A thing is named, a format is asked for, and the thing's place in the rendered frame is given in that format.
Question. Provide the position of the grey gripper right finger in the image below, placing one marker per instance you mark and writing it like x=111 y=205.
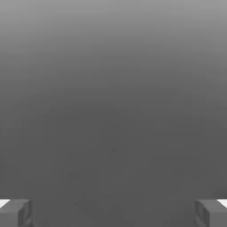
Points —
x=212 y=214

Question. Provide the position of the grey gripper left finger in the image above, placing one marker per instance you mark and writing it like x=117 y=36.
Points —
x=12 y=213

